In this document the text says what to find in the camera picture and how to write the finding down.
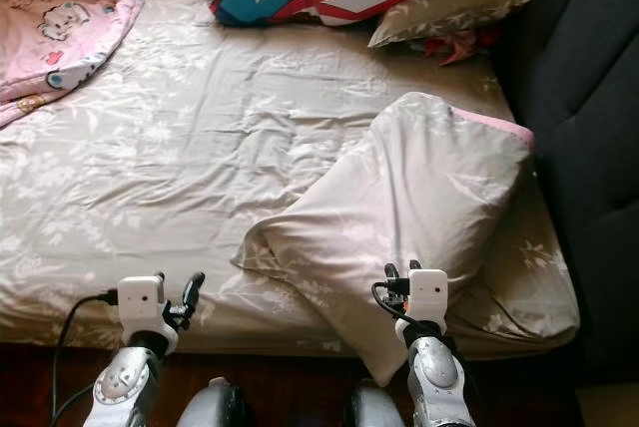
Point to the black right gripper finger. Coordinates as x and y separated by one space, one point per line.
412 266
390 273

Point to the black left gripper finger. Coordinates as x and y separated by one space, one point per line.
159 275
195 287

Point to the large beige floral pillow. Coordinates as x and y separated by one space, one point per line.
409 198

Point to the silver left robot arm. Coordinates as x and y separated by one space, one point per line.
122 387

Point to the silver left robot leg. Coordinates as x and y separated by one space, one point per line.
210 407

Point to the silver robot leg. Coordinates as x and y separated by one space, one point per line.
210 407
374 412

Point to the silver right robot leg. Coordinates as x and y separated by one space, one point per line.
374 412

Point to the bed with beige floral sheet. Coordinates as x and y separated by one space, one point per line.
210 148

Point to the small red cloth item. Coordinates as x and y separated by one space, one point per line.
454 46

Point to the dark upholstered headboard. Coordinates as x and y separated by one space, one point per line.
589 98

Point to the pink cartoon blanket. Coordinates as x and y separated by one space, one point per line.
60 28

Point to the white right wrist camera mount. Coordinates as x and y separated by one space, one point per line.
427 292

